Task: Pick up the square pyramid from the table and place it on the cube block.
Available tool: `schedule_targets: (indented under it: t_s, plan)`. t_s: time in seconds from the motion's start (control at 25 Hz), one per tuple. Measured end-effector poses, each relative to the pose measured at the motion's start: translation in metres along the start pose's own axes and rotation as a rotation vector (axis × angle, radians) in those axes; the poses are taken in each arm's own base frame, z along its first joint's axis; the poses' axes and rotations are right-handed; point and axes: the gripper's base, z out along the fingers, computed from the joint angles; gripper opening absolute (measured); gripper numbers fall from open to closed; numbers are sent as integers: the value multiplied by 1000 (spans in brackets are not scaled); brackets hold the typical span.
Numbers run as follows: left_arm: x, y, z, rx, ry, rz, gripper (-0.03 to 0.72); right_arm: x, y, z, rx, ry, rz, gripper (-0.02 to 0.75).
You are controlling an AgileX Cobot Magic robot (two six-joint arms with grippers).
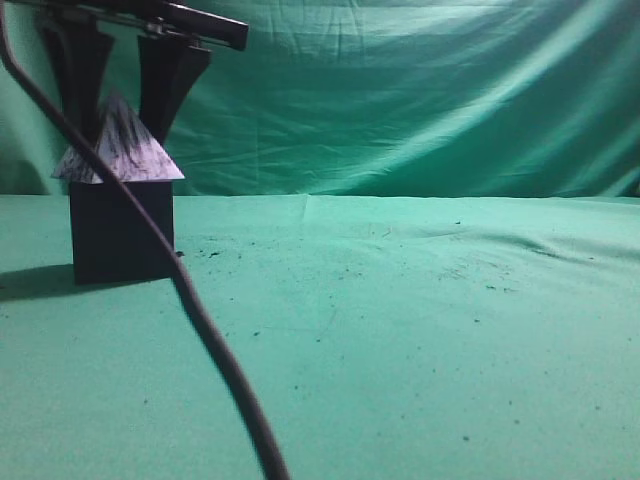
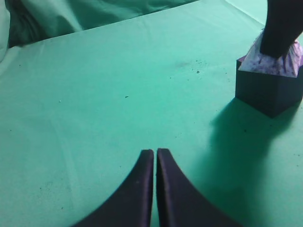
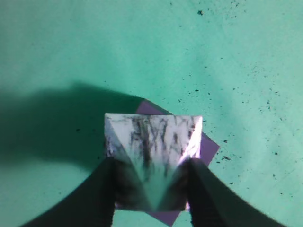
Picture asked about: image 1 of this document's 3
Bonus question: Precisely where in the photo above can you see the dark purple cube block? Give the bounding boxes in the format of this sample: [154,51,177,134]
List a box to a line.
[69,182,171,285]

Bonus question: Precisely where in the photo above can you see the green table cloth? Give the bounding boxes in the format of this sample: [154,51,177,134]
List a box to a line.
[1,195,639,479]

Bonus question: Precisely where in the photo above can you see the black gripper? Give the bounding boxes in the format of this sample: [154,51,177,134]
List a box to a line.
[14,0,249,145]

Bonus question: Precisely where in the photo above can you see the white marbled square pyramid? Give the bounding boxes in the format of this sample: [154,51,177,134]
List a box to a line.
[51,92,186,186]

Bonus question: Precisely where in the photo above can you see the black cable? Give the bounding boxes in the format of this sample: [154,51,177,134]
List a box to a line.
[0,0,293,480]

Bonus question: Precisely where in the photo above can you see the green backdrop cloth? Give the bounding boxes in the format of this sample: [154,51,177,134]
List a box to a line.
[0,0,640,200]

